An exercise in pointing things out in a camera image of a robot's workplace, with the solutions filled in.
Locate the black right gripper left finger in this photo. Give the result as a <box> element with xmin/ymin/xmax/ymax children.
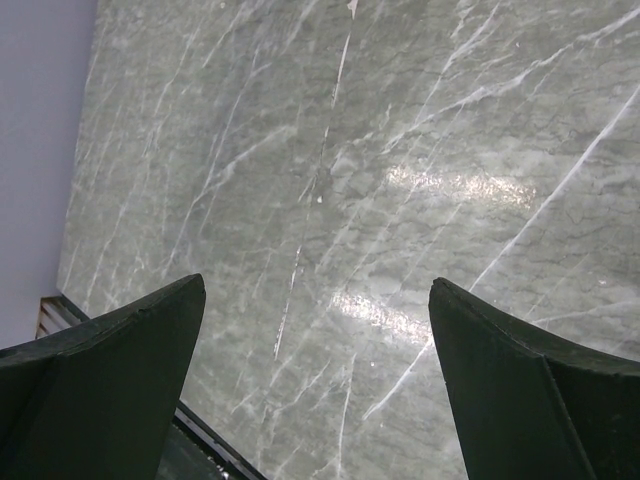
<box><xmin>1</xmin><ymin>274</ymin><xmax>206</xmax><ymax>479</ymax></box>

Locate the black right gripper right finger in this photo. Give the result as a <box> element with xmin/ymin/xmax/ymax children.
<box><xmin>429</xmin><ymin>278</ymin><xmax>639</xmax><ymax>479</ymax></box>

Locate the aluminium frame rail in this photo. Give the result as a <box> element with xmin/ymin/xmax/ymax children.
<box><xmin>35</xmin><ymin>295</ymin><xmax>89</xmax><ymax>339</ymax></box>

